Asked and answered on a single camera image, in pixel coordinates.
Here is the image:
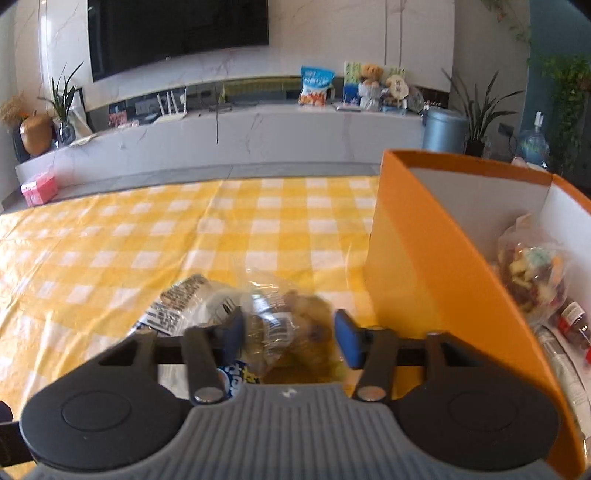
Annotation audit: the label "grey blue trash can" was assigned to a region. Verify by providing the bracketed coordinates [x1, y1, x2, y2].
[422, 108, 469, 155]

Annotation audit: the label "white router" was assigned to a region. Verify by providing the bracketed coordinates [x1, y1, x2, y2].
[152, 88, 189, 124]

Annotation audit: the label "yellow checked tablecloth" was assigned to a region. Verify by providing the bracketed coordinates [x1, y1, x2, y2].
[0, 175, 384, 480]

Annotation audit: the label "clear bag of mixed candy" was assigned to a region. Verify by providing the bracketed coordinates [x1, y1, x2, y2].
[496, 217, 571, 324]

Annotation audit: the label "white marble television console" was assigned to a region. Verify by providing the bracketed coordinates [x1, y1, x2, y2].
[14, 102, 426, 178]

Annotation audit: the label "dark vase with dried flowers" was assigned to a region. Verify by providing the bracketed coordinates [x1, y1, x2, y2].
[0, 92, 28, 162]

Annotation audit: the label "brown round vase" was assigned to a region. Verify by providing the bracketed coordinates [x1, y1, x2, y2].
[19, 111, 54, 157]

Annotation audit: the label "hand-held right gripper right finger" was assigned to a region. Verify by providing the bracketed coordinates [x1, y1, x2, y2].
[335, 309, 483, 401]

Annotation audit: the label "potted long leaf plant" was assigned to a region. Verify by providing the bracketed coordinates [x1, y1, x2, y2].
[441, 69, 522, 158]

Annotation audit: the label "teddy bear toy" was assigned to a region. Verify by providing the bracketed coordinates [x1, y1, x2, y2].
[358, 62, 386, 112]

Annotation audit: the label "green greeting card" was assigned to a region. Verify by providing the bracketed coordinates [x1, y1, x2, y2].
[342, 60, 407, 108]

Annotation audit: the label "pink storage box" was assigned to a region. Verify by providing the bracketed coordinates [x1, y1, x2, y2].
[21, 172, 58, 208]

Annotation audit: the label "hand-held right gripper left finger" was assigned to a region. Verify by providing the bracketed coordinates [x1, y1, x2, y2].
[92, 307, 245, 404]

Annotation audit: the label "black television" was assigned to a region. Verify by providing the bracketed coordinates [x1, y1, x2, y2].
[88, 0, 269, 84]

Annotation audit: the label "blue water bottle with pump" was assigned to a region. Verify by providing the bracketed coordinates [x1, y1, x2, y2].
[515, 111, 550, 169]

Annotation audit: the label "green plant in glass vase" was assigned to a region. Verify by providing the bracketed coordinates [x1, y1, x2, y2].
[39, 62, 86, 146]

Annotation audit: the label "framed picture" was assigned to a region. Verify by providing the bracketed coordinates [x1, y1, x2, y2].
[69, 88, 94, 137]

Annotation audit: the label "trailing pothos plant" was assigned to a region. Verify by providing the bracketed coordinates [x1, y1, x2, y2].
[531, 53, 591, 176]

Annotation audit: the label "clear packet dark brown snacks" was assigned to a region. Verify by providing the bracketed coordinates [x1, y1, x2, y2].
[240, 272, 342, 384]

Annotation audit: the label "white grey snack packet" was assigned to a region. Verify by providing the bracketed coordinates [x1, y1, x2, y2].
[134, 274, 259, 398]

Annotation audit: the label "red label packet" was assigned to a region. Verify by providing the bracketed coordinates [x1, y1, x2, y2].
[556, 300, 591, 365]

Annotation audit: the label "blue snack bag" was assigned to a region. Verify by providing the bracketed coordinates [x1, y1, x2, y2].
[298, 65, 335, 107]

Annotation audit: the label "orange cardboard box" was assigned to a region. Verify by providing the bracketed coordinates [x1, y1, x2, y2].
[365, 148, 591, 478]

